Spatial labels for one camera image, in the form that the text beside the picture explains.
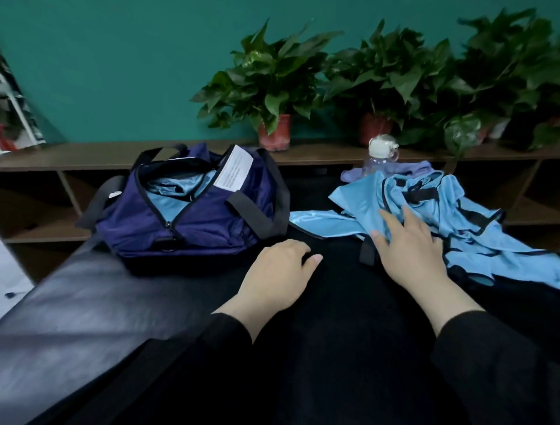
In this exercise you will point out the person's left hand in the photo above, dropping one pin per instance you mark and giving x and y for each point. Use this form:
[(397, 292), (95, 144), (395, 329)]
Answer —
[(276, 280)]

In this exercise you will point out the person's right hand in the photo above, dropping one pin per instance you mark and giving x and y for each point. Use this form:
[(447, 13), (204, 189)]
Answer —
[(411, 254)]

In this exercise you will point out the purple cloth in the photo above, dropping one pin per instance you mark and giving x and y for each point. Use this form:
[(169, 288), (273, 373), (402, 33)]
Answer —
[(394, 171)]

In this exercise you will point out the clear bottle silver cap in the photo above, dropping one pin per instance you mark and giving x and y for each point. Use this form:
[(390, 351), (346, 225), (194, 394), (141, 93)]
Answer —
[(382, 151)]

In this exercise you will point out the navy blue bag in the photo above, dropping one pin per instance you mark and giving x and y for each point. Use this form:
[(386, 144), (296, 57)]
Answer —
[(131, 232)]

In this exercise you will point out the person's left forearm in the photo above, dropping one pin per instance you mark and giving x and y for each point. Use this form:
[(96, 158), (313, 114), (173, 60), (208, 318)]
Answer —
[(166, 368)]

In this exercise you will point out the person's right forearm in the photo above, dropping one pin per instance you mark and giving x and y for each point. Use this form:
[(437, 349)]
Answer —
[(490, 359)]

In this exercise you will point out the green plant in red pot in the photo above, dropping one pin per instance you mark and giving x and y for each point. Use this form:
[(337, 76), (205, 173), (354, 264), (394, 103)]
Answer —
[(267, 74), (542, 131), (385, 74)]

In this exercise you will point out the green plant in white pot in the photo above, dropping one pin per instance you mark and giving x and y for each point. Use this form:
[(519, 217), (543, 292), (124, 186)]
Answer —
[(490, 70)]

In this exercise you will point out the black leather bench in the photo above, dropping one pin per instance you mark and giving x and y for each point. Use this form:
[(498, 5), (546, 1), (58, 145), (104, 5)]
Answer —
[(61, 333)]

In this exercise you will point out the wooden shelf cabinet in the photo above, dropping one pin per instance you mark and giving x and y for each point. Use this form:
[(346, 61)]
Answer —
[(44, 219)]

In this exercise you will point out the white wheeled cart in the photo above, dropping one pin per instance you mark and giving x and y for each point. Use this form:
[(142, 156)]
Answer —
[(17, 114)]

